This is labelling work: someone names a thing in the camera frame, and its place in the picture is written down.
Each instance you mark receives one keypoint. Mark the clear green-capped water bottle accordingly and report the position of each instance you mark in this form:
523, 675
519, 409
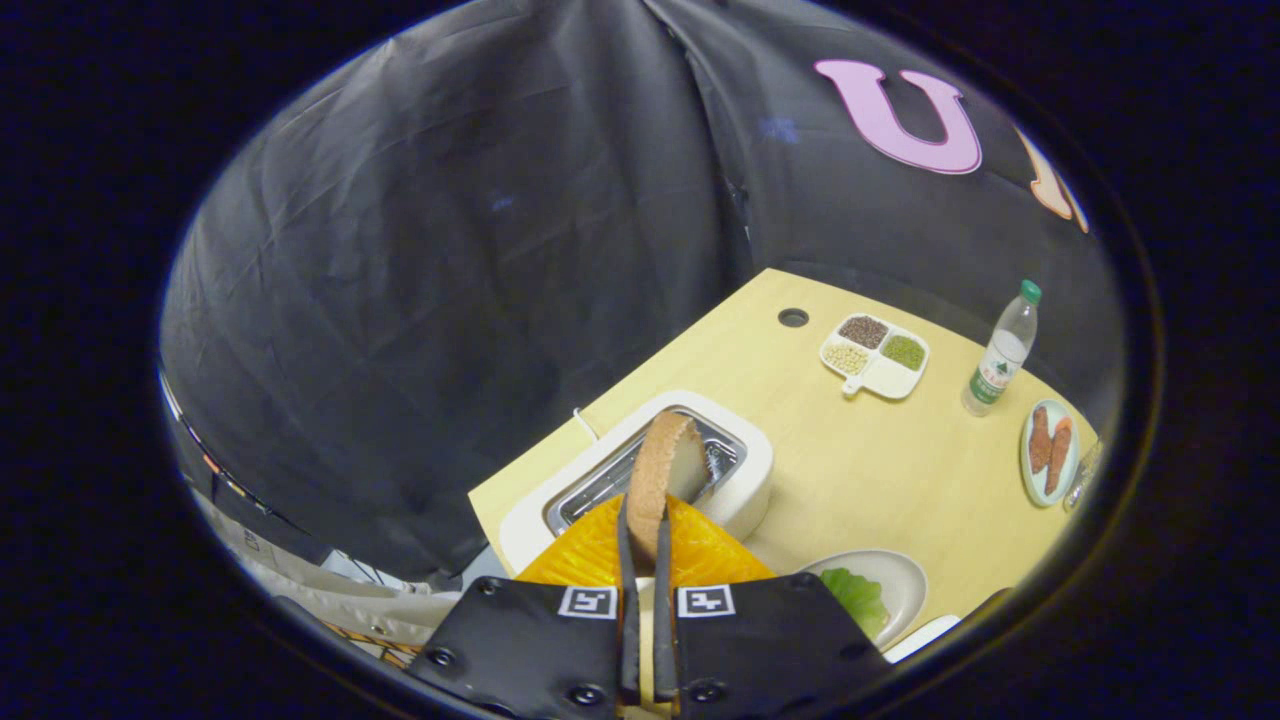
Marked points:
1000, 360

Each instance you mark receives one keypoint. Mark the green beans pile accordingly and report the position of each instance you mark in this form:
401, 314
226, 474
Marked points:
904, 353

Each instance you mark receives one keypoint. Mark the green lettuce leaf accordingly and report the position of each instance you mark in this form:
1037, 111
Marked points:
855, 597

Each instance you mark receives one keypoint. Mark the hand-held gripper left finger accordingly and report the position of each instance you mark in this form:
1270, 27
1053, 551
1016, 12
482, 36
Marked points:
628, 650

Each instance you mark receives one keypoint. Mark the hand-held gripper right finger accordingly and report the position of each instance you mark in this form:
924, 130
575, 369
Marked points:
664, 650

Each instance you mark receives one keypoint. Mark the pale blue round plate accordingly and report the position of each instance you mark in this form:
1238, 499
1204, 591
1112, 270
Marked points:
1048, 493

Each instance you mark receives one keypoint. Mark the brown beans pile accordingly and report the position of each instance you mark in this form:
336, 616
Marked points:
863, 332

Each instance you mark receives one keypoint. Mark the yellow beans pile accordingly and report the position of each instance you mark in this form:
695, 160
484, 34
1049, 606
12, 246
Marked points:
846, 359

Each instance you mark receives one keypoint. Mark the red-brown meat piece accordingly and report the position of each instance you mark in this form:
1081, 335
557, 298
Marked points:
1040, 440
1059, 455

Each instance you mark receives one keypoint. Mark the pale crumpled sheet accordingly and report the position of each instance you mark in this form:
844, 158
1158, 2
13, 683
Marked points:
330, 600

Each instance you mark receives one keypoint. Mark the beige oval plate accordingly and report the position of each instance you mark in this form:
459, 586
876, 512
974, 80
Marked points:
900, 580

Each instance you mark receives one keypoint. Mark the white toaster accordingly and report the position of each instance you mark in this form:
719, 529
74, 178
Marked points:
745, 500

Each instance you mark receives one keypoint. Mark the clear glass cup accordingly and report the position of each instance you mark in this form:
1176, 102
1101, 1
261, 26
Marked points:
1084, 475

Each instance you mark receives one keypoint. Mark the white divided dish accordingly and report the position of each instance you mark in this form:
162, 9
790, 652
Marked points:
885, 380

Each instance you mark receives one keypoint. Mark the white flat plate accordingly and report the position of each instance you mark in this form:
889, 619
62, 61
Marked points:
920, 637

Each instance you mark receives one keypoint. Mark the brown bread slice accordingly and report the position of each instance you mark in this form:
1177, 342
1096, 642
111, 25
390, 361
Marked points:
655, 470

